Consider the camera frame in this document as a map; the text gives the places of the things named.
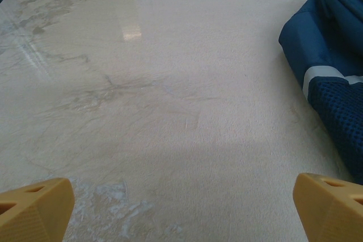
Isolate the navy blue student backpack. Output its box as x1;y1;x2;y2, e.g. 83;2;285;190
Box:
277;0;363;186

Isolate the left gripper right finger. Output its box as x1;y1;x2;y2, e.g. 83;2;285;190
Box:
293;172;363;242

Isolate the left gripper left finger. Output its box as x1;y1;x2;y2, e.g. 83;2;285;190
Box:
0;177;75;242

